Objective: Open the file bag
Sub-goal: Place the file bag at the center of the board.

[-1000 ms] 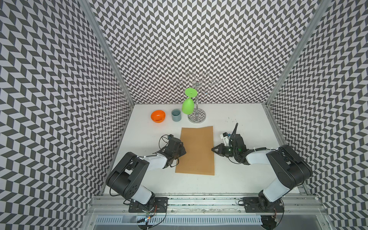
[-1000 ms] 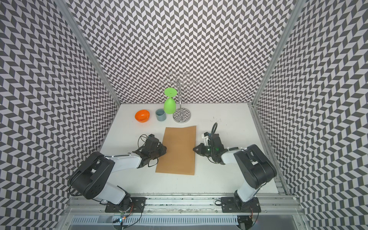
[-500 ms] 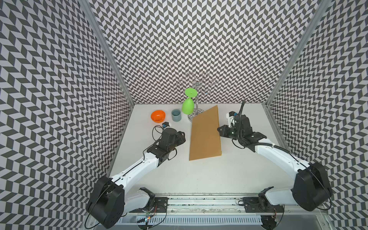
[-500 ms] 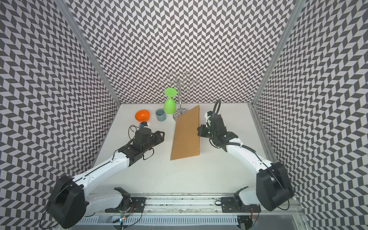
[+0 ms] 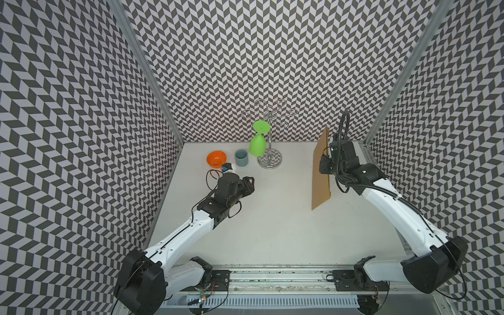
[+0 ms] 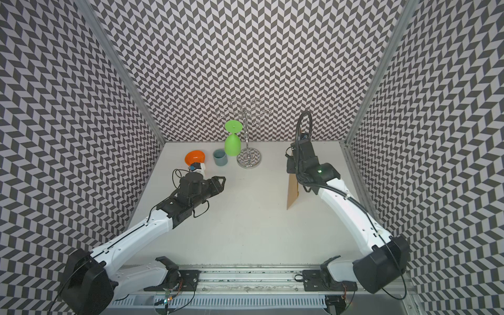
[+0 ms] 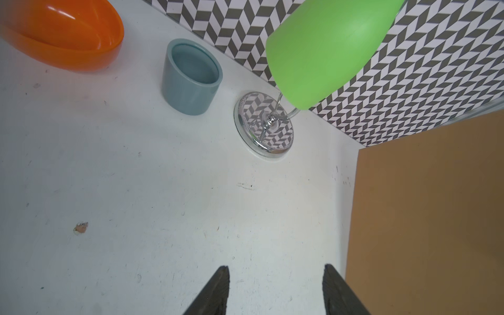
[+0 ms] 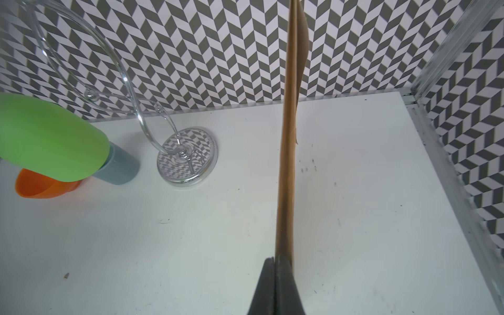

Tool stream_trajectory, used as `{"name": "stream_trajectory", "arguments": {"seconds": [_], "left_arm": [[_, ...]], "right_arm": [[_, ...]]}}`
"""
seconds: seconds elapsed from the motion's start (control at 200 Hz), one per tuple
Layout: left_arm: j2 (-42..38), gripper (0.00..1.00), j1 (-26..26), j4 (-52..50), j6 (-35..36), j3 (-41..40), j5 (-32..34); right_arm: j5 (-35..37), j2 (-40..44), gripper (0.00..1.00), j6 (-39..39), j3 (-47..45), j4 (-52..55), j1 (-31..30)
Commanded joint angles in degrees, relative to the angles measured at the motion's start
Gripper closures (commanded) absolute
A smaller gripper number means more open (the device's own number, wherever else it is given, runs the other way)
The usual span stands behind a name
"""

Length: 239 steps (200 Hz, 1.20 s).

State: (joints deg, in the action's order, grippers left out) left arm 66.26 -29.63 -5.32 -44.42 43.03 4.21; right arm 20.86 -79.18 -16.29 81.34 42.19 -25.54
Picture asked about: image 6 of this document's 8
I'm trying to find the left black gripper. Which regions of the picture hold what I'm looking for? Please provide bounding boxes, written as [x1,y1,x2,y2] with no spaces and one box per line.
[190,175,227,209]

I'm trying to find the brown kraft file bag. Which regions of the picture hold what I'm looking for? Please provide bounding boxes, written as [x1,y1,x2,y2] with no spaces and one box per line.
[286,174,299,210]

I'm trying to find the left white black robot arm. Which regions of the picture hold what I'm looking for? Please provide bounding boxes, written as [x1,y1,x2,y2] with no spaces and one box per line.
[58,172,226,314]

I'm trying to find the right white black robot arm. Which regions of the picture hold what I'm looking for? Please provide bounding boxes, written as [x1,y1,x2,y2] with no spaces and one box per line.
[286,139,410,293]

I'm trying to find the grey-blue cup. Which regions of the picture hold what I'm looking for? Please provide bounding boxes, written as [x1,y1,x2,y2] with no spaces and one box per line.
[213,149,228,167]

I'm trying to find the orange plastic bowl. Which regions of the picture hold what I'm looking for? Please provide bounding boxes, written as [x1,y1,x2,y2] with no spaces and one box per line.
[185,150,206,166]

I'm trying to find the chrome cup holder stand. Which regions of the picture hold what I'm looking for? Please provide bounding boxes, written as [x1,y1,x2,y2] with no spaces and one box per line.
[232,98,261,169]

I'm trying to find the green plastic wine glass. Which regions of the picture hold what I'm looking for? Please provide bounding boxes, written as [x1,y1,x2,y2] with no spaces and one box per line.
[224,120,243,156]

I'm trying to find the right black corrugated cable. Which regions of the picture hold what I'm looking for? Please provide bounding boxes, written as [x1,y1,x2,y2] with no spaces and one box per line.
[295,110,314,158]

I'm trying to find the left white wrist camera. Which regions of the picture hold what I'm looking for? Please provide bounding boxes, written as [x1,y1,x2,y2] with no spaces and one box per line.
[188,162,206,178]

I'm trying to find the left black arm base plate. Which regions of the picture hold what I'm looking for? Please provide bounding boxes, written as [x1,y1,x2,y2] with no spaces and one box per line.
[143,270,201,293]

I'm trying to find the aluminium front rail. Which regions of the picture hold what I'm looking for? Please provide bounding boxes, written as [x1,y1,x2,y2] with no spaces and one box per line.
[111,262,370,299]

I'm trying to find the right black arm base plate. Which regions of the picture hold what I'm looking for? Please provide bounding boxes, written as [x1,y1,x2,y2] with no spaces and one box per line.
[301,270,358,292]

